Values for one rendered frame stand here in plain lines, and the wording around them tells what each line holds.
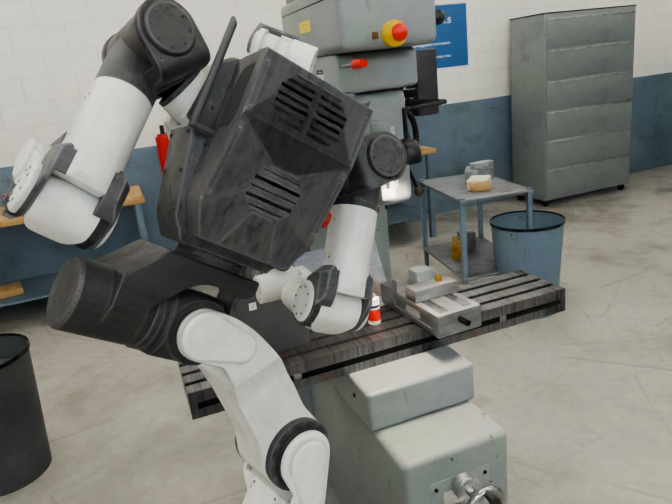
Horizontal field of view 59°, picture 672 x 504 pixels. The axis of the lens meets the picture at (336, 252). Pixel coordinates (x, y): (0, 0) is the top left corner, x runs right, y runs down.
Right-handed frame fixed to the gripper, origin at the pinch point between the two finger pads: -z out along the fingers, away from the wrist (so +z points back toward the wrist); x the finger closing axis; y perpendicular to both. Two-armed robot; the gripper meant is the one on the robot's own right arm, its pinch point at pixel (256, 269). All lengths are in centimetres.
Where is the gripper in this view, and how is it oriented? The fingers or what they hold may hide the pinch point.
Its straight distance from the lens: 157.8
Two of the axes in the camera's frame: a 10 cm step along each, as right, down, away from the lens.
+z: 3.9, 1.2, -9.1
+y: -3.3, 9.4, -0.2
